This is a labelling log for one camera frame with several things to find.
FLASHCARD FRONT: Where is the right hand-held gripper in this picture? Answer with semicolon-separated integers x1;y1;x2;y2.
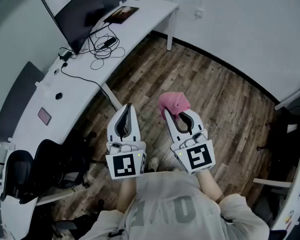
163;109;217;176

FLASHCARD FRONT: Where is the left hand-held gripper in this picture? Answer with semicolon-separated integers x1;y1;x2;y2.
105;103;147;180

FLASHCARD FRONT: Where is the pink cloth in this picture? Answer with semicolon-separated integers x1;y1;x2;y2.
157;92;191;121

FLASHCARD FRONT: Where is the black monitor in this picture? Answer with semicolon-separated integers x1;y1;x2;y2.
32;0;106;56

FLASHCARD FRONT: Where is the person's left forearm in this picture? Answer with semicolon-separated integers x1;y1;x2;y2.
115;177;139;214

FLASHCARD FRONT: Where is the person's right forearm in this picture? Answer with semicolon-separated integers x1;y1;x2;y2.
195;170;225;205

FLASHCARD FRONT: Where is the white desk leg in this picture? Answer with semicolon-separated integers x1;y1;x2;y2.
165;7;178;52
99;83;124;111

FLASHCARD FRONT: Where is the person's left shoe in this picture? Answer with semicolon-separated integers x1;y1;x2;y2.
147;156;161;173

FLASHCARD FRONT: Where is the black office chair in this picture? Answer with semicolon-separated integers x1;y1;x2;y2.
33;138;92;190
0;149;40;205

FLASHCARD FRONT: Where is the dark smartphone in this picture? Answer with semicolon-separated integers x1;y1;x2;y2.
37;106;53;126

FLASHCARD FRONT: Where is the person's light grey shirt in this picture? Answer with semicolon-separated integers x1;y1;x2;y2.
78;170;271;240

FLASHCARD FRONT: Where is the black power adapter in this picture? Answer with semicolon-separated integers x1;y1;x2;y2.
103;36;117;48

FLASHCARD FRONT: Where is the black tablet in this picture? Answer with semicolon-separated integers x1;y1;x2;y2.
103;5;141;25

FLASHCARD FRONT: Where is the long black power cable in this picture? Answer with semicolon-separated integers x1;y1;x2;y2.
60;63;121;110

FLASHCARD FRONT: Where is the tangled black cable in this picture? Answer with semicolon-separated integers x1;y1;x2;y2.
88;24;127;71

